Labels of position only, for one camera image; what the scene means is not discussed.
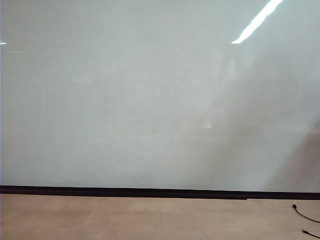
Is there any white whiteboard with black frame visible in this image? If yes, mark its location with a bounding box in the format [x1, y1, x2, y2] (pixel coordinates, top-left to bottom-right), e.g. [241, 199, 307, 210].
[0, 0, 320, 201]

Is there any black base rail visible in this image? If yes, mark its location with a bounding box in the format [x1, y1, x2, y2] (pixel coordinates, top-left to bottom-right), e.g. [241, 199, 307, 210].
[0, 191, 248, 201]

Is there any black looping cable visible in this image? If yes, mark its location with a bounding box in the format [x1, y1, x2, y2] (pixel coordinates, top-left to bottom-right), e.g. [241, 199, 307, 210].
[291, 203, 320, 224]

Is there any black cable with free plug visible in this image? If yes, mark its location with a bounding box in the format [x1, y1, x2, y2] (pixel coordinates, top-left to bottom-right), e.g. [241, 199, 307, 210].
[301, 228, 320, 239]

